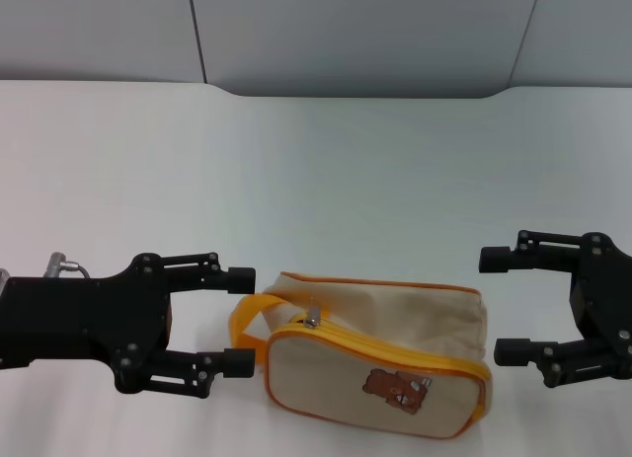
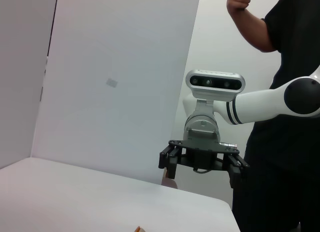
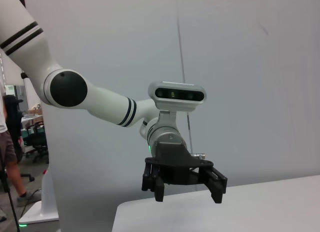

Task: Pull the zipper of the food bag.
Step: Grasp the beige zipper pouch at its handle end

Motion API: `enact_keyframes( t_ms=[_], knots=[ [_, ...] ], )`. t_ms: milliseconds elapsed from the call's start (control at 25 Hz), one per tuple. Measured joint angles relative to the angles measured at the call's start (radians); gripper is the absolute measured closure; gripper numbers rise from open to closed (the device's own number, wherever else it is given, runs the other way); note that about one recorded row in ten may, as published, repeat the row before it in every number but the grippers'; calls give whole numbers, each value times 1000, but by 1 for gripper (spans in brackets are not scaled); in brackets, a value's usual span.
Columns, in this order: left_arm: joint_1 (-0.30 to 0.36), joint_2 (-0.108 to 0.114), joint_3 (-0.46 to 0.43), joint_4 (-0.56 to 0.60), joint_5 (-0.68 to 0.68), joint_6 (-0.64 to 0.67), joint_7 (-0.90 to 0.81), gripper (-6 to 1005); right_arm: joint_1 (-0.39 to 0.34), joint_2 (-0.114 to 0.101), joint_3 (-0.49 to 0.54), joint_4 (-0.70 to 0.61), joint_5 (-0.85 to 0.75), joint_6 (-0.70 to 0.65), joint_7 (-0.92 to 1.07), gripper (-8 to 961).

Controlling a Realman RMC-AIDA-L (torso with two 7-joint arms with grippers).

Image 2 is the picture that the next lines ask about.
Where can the beige food bag orange trim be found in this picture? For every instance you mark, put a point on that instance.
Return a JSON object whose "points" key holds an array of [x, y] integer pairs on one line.
{"points": [[138, 229]]}

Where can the operator bare forearm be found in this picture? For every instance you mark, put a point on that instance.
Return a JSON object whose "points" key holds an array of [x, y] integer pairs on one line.
{"points": [[252, 31]]}

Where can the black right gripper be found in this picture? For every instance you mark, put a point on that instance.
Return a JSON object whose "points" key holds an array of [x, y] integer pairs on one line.
{"points": [[200, 154]]}

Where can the operator bare hand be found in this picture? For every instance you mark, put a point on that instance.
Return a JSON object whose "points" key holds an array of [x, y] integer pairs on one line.
{"points": [[238, 1]]}

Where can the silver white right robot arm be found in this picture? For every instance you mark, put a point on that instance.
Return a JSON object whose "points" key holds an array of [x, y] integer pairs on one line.
{"points": [[262, 104]]}

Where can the small grey sticker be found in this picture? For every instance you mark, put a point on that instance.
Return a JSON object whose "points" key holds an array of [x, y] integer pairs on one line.
{"points": [[112, 82]]}

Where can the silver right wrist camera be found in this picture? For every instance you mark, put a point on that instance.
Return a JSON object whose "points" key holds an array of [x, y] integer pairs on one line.
{"points": [[215, 83]]}

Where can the tan brown background object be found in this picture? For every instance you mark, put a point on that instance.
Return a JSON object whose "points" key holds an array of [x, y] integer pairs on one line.
{"points": [[170, 183]]}

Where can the white enclosure board with sticker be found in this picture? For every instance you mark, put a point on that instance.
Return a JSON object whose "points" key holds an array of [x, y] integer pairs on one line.
{"points": [[112, 116]]}

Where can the person in black clothes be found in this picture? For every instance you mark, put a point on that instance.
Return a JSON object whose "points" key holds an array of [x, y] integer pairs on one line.
{"points": [[287, 41]]}

